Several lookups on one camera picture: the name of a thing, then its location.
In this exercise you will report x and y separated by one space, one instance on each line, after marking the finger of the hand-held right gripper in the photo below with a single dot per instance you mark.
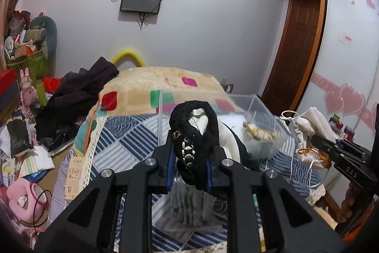
322 144
353 147

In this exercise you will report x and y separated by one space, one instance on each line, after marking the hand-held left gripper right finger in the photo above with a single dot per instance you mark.
209 174

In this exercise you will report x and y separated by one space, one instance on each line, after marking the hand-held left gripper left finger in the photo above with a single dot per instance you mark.
170 165

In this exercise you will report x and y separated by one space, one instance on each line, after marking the clear acrylic box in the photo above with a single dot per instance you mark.
260 110

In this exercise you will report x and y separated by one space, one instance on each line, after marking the white cloth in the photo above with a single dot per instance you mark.
226 143

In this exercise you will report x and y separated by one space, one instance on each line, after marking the grey knit cloth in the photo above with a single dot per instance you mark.
189 205

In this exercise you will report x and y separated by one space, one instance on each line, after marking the black cloth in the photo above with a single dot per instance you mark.
247 155

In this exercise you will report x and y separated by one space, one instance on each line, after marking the blue striped quilt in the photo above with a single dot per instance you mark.
130 140

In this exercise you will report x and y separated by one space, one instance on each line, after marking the small cream plush toy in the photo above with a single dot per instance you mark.
258 131

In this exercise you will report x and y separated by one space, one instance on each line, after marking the plush blanket with coloured squares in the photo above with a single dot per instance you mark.
154 87

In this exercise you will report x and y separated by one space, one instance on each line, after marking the cream lace trim strip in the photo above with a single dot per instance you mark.
88 152

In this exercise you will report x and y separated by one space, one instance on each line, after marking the white wardrobe door with hearts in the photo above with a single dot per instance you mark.
343 57

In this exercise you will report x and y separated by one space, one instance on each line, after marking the brown wooden door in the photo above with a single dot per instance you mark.
291 48

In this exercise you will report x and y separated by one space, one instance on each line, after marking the yellow foam arch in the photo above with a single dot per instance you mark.
128 56

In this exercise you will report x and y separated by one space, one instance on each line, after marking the dark clothes pile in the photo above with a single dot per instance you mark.
74 96

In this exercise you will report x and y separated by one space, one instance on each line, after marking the green tube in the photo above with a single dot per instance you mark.
41 92

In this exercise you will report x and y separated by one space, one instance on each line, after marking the pink neck pillow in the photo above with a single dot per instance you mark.
25 201

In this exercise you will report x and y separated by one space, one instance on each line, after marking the black pouch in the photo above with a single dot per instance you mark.
18 136

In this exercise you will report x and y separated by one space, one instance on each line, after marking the pink bunny toy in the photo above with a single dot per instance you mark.
26 90

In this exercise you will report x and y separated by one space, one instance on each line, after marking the green storage box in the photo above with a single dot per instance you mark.
28 64

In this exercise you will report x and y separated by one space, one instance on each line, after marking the red box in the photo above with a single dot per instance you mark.
8 87

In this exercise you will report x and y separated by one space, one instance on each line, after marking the grey chair back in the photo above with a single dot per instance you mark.
47 33

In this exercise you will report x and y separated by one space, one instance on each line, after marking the turned wooden post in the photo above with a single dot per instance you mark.
349 202

